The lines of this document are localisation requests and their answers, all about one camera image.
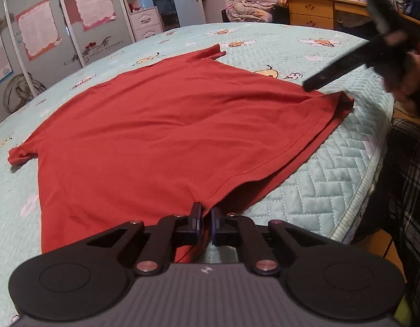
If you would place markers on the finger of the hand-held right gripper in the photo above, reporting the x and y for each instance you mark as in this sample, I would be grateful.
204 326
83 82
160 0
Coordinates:
322 78

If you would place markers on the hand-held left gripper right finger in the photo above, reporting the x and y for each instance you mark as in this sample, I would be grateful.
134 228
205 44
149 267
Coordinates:
215 226

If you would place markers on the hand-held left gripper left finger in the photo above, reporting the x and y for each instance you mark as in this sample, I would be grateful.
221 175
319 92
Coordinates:
198 221

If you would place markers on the red t-shirt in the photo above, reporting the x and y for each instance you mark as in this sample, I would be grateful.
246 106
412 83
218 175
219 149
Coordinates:
162 136

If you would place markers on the person's right hand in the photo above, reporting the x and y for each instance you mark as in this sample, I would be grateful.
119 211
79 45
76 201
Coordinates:
419 78

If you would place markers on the wooden desk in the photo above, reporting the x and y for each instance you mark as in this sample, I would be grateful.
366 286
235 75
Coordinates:
312 8

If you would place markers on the light green quilted bed cover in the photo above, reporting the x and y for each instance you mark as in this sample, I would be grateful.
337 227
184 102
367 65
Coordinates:
332 163

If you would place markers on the folded floral quilt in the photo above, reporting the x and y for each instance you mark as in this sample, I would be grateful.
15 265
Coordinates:
254 6

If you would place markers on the dark chair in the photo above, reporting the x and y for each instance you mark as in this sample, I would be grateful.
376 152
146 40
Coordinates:
225 16

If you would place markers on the person's plaid clothing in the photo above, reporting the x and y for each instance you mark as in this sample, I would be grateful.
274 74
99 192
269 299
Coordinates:
410 194

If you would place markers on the white door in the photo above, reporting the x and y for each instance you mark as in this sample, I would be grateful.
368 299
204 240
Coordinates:
186 10

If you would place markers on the white drawer cabinet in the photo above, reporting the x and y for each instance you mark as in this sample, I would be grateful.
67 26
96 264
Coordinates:
147 24

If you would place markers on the grey sliding door wardrobe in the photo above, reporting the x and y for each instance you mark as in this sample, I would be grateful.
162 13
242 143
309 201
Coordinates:
104 41

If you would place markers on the orange-framed wall poster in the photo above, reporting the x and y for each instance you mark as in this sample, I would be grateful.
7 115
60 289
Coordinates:
38 29

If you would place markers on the blue-framed wall poster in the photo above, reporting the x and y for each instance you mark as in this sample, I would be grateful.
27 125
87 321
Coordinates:
0 58

